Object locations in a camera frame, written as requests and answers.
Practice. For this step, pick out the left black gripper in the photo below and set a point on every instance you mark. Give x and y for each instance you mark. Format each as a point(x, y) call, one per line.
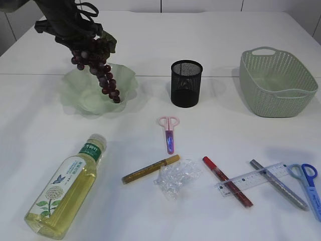
point(71, 23)

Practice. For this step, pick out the clear plastic ruler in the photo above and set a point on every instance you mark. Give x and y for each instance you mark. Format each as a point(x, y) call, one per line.
point(251, 179)

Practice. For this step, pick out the jasmine tea bottle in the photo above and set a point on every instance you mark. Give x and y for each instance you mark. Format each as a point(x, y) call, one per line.
point(54, 210)

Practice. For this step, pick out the dark red grape bunch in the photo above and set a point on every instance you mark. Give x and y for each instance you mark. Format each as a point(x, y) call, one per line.
point(94, 54)

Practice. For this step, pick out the black mesh pen holder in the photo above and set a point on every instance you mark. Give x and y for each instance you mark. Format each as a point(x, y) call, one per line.
point(185, 83)

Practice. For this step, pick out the blue scissors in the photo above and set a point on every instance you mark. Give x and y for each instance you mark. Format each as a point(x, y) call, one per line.
point(306, 173)

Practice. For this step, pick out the silver glitter marker pen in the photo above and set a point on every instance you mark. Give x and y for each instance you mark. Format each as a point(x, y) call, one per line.
point(280, 186)

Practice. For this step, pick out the small pink scissors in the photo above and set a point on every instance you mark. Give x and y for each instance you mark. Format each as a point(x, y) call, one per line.
point(168, 123)

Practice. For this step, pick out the green woven plastic basket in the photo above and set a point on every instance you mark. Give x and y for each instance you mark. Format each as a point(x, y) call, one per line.
point(275, 85)

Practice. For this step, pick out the gold glitter marker pen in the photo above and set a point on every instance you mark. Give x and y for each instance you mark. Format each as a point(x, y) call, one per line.
point(149, 169)

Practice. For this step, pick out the clear plastic sheet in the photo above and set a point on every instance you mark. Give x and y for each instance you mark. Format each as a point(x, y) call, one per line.
point(172, 178)

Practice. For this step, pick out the light green wavy plate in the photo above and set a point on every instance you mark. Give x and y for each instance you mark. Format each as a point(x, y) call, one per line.
point(80, 90)

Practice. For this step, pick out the red marker pen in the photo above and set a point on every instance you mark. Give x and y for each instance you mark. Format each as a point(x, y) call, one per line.
point(244, 200)

